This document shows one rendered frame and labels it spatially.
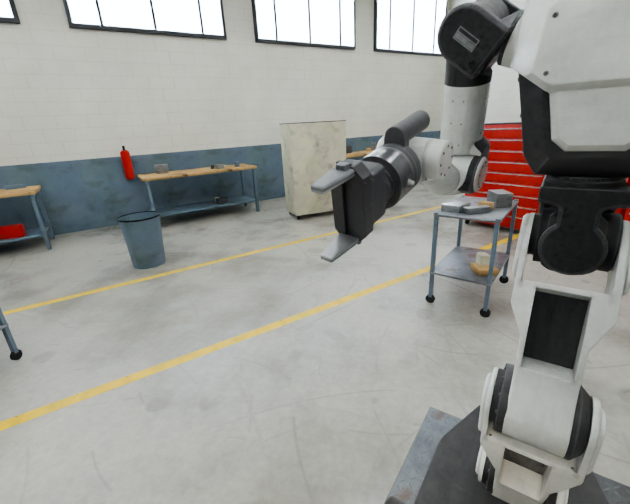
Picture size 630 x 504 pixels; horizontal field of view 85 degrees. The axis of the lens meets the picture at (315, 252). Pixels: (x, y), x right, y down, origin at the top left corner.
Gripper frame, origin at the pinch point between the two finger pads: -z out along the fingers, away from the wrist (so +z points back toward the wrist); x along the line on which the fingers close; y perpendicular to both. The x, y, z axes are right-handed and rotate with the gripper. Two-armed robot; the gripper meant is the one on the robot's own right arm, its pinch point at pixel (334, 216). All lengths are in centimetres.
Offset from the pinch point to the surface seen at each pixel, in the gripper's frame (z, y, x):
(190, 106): 354, -602, -105
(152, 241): 101, -366, -185
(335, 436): 33, -41, -164
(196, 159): 324, -592, -197
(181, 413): -9, -124, -163
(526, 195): 446, -32, -214
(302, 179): 366, -353, -214
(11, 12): 171, -683, 66
